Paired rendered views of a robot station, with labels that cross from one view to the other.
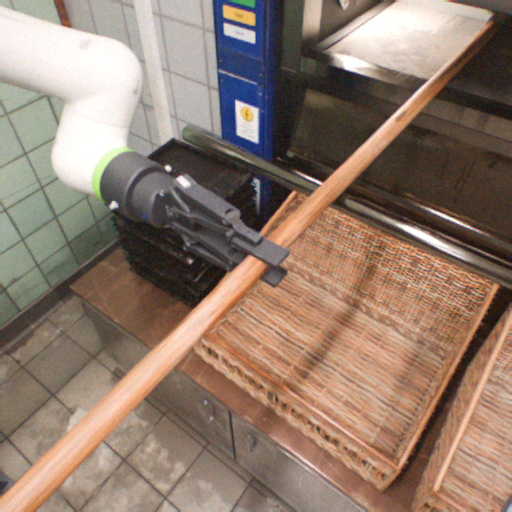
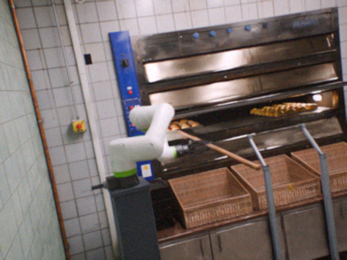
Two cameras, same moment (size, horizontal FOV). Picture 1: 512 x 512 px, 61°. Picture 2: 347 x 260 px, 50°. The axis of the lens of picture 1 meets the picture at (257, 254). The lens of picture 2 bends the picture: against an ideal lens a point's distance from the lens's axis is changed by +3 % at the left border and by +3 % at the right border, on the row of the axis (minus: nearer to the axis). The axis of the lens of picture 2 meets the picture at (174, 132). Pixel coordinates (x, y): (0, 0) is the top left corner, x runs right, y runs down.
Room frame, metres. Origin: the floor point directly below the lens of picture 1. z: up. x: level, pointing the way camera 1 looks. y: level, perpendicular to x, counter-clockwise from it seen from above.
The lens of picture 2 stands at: (-1.18, 2.15, 1.72)
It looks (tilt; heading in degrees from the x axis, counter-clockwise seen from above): 8 degrees down; 311
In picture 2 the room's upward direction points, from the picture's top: 9 degrees counter-clockwise
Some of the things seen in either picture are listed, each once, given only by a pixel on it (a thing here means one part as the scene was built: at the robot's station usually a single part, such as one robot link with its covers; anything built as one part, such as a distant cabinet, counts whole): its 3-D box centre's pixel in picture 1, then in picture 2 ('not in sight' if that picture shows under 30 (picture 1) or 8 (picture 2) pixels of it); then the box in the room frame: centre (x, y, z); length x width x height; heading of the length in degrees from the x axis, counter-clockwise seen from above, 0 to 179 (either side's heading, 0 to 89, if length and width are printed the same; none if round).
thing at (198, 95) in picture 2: not in sight; (246, 86); (0.45, -0.83, 1.54); 1.79 x 0.11 x 0.19; 54
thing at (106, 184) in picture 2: not in sight; (116, 181); (0.31, 0.95, 1.23); 0.26 x 0.15 x 0.06; 58
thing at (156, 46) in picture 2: not in sight; (238, 35); (0.47, -0.84, 1.99); 1.80 x 0.08 x 0.21; 54
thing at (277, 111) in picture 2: not in sight; (282, 109); (0.46, -1.56, 1.21); 0.61 x 0.48 x 0.06; 144
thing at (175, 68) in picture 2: not in sight; (242, 57); (0.45, -0.83, 1.80); 1.79 x 0.11 x 0.19; 54
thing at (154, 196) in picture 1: (173, 207); (188, 149); (0.46, 0.12, 1.19); 0.09 x 0.07 x 0.08; 53
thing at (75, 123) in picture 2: not in sight; (79, 126); (1.30, 0.41, 1.46); 0.10 x 0.07 x 0.10; 54
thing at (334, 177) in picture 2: not in sight; (335, 165); (-0.12, -1.16, 0.72); 0.56 x 0.49 x 0.28; 53
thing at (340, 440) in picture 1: (336, 317); (207, 195); (0.59, -0.19, 0.72); 0.56 x 0.49 x 0.28; 53
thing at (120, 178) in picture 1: (140, 186); (178, 151); (0.51, 0.18, 1.19); 0.12 x 0.06 x 0.09; 143
